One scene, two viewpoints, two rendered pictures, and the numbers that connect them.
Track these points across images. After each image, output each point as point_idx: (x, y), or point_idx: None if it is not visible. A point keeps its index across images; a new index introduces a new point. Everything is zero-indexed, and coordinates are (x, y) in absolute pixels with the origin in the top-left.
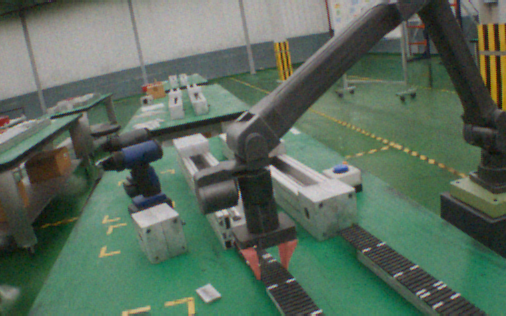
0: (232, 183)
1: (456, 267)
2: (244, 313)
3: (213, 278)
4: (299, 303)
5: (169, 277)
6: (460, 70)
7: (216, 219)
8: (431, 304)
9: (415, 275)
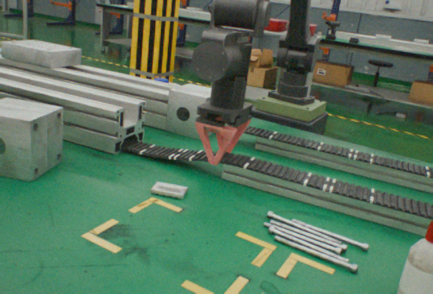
0: (238, 49)
1: None
2: (230, 197)
3: (146, 178)
4: (286, 172)
5: (84, 188)
6: None
7: (109, 115)
8: (367, 160)
9: (330, 147)
